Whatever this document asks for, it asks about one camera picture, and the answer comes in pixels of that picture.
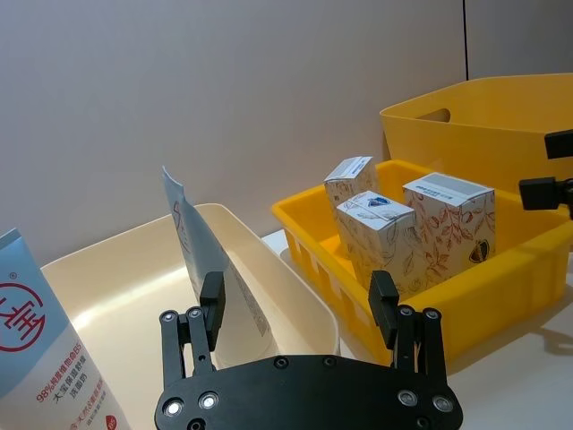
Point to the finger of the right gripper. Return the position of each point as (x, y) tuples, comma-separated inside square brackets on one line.
[(539, 193), (559, 144)]

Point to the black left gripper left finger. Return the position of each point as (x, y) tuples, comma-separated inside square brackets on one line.
[(209, 322)]

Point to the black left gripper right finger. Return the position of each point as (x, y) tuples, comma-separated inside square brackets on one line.
[(386, 309)]

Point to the white box with blue emblem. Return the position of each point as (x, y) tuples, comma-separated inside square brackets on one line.
[(380, 242)]

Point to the slim pale blue tube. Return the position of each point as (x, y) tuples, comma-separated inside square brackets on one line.
[(201, 242)]

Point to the cream plastic tray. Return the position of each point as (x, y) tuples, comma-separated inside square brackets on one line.
[(134, 286)]

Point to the white box with dark emblem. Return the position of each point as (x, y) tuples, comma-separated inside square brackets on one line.
[(452, 224)]

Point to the yellow slotted plastic crate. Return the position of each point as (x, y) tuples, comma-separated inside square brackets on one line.
[(483, 300)]

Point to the white box with grey label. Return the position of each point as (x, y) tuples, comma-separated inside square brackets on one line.
[(353, 183)]

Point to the large blue white tube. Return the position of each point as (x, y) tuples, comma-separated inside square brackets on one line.
[(40, 340)]

